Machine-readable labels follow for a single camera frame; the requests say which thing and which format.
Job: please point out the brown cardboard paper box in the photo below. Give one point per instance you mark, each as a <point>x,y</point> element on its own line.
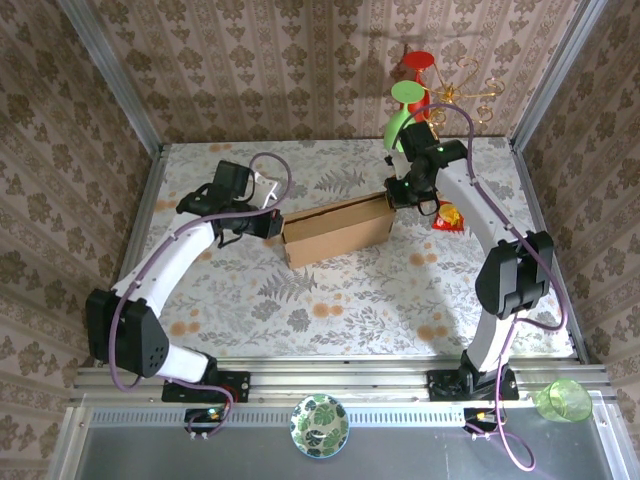
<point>335,235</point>

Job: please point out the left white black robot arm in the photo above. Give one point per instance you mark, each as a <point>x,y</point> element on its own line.
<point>165,265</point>

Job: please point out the red snack packet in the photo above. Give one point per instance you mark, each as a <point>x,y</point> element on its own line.
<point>450,217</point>

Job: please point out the green wine glass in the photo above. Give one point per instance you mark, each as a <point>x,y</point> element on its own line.
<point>407,91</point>

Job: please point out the red wine glass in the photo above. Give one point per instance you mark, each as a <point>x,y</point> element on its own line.
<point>419,60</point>

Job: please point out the floral tablecloth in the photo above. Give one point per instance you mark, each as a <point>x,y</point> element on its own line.
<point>350,310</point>

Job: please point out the left small black connector board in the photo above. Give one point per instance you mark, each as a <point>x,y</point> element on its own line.
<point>205,417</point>

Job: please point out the small black connector board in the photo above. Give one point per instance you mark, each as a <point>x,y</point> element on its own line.
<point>482,417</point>
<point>205,417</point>

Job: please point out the leaf pattern bowl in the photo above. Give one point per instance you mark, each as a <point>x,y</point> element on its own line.
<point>320,425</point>

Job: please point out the right small black connector board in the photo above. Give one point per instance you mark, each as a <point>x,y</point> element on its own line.
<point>482,417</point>

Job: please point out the green transparent plastic cup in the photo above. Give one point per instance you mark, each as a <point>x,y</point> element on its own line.
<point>565,400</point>

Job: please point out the aluminium table side rail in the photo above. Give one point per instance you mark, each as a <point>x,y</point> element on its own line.
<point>534,200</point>
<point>145,210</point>

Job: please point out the long aluminium frame rail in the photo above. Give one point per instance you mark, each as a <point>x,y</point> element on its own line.
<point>340,375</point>

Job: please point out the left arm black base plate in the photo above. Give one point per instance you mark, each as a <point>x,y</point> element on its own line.
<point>235,385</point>

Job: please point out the aluminium corner post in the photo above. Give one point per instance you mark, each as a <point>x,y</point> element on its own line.
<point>112,75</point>
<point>555,75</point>

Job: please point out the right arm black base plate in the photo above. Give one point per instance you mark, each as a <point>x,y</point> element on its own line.
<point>440,385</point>

